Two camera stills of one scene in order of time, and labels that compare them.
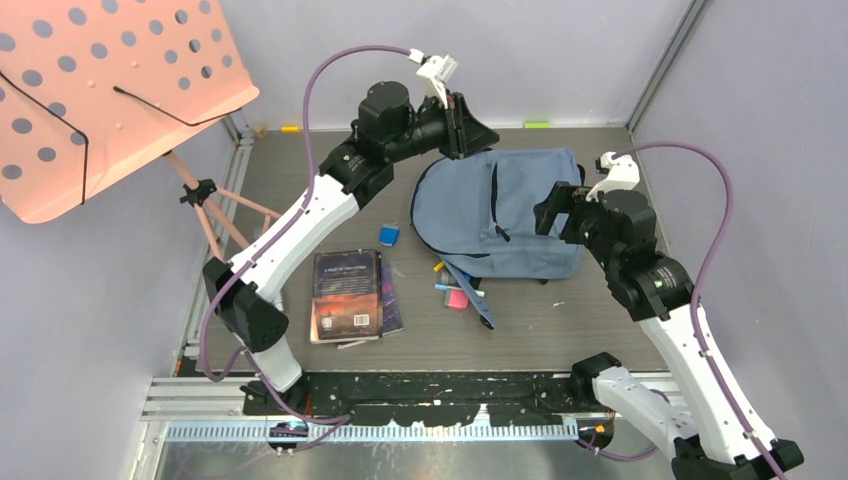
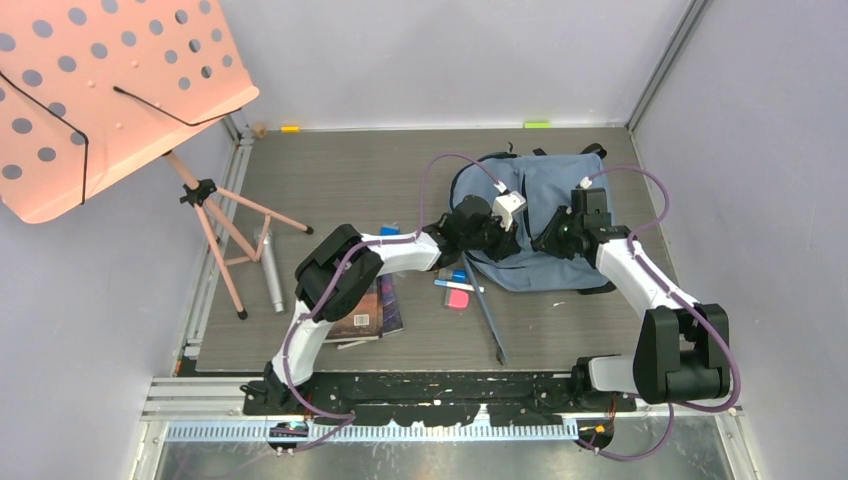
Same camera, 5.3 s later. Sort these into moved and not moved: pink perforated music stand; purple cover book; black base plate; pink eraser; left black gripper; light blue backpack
Moved: left black gripper; light blue backpack
Not moved: purple cover book; pink eraser; black base plate; pink perforated music stand
